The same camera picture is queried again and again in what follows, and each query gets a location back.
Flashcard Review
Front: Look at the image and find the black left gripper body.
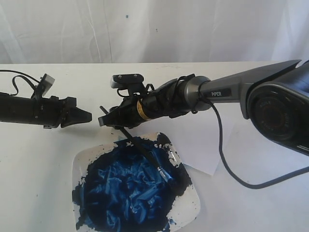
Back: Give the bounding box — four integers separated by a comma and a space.
33, 96, 77, 129

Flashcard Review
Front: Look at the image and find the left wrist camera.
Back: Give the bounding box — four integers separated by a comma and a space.
36, 73, 55, 97

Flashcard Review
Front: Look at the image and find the black paintbrush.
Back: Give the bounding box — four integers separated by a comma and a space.
99, 105, 175, 184

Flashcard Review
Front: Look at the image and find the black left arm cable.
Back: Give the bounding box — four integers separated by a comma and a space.
0, 69, 42, 97

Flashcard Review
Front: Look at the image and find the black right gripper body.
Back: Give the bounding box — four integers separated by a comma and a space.
109, 95, 159, 128

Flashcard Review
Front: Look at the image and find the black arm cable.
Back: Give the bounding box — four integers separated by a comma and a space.
0, 69, 42, 97
188, 96, 309, 189

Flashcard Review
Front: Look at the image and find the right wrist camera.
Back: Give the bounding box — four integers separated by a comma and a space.
111, 74, 145, 94

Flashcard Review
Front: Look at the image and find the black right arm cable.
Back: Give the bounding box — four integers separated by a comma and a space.
188, 96, 309, 189

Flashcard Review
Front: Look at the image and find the white square plate blue paint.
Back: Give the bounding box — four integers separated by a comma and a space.
72, 132, 200, 232

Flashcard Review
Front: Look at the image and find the white backdrop cloth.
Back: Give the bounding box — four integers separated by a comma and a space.
0, 0, 309, 64

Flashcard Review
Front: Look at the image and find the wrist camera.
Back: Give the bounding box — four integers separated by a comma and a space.
36, 73, 55, 97
111, 74, 145, 94

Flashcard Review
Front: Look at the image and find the white paper sheet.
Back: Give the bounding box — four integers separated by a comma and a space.
120, 106, 236, 176

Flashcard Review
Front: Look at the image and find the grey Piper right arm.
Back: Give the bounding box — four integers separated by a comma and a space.
98, 60, 309, 155

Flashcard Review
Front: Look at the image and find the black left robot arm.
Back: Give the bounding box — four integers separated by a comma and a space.
0, 94, 92, 129

